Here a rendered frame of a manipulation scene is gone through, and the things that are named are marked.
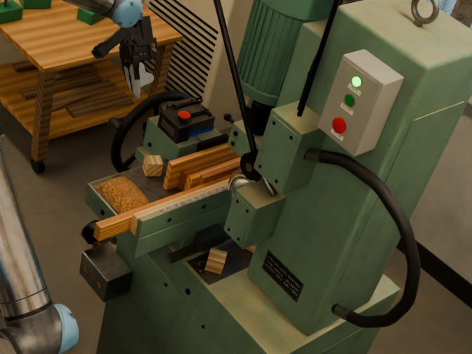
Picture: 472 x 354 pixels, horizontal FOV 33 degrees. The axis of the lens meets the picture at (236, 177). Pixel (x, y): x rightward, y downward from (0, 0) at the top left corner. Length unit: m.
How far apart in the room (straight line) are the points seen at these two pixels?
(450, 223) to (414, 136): 1.76
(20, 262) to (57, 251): 1.76
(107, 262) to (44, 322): 0.87
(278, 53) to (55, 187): 1.73
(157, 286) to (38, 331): 0.81
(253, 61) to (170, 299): 0.64
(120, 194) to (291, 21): 0.56
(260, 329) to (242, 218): 0.27
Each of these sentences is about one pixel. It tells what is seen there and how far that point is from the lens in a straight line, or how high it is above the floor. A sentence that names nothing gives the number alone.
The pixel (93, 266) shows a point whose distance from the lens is 2.10.
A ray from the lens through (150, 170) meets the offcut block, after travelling 1.93.
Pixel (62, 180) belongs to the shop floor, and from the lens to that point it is 3.28.
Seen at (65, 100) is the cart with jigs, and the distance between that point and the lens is 3.38.
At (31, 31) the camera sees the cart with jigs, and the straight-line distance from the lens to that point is 3.16.
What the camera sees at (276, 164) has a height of 1.20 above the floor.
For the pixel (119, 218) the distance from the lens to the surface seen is 1.76.
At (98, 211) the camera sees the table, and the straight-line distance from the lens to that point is 1.89.
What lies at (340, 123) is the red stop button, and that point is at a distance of 1.45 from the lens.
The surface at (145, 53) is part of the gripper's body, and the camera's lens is 2.13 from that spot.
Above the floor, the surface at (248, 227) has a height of 1.02.
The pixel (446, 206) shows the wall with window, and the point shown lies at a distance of 3.24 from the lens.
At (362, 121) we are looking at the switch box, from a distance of 1.42.
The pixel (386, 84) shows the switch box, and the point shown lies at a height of 1.48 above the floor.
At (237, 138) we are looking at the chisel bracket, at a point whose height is 1.04.
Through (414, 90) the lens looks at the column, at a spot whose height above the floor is 1.47.
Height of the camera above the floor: 2.13
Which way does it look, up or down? 38 degrees down
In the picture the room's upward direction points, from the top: 17 degrees clockwise
